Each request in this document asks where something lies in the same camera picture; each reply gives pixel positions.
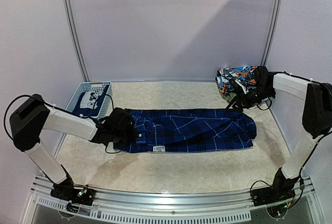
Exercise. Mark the light blue perforated plastic basket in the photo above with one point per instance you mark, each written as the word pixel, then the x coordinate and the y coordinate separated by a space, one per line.
pixel 105 86

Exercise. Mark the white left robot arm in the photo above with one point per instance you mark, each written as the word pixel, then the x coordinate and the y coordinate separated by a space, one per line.
pixel 35 119

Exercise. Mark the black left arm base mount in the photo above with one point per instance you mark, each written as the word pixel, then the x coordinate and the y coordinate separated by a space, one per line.
pixel 66 191

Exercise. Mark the blue plaid flannel shirt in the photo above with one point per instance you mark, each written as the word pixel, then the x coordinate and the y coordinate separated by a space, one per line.
pixel 189 131

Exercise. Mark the left aluminium corner post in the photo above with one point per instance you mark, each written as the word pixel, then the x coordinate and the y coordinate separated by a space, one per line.
pixel 75 40

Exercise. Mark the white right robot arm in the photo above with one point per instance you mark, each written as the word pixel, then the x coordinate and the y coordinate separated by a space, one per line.
pixel 316 115

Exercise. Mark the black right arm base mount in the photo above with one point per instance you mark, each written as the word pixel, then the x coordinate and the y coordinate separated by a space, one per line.
pixel 282 188

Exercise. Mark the colourful patterned folded shorts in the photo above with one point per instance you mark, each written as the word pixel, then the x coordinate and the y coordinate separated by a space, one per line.
pixel 232 80

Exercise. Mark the aluminium front frame rail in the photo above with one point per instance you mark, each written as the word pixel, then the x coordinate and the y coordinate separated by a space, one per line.
pixel 110 206

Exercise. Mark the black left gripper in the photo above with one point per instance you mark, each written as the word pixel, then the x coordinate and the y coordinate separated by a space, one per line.
pixel 132 138

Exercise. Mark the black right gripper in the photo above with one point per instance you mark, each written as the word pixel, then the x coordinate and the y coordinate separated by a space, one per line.
pixel 240 100

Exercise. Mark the aluminium corner post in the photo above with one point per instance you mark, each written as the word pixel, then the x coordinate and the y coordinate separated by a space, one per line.
pixel 75 40
pixel 271 31

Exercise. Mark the right aluminium corner post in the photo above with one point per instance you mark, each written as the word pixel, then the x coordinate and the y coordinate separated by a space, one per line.
pixel 271 31

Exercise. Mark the navy cartoon print t-shirt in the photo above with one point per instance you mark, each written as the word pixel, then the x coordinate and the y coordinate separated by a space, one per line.
pixel 89 103

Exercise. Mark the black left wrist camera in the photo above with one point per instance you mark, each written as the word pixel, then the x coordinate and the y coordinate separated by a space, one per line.
pixel 119 122

